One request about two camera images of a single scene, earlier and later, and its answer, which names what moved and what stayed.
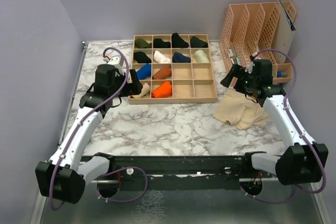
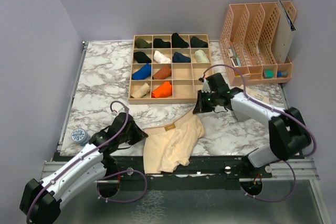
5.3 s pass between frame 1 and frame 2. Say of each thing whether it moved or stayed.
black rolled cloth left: stayed
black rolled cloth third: stayed
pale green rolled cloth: stayed
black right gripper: moved
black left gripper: moved
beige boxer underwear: moved
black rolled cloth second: stayed
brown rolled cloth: stayed
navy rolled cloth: stayed
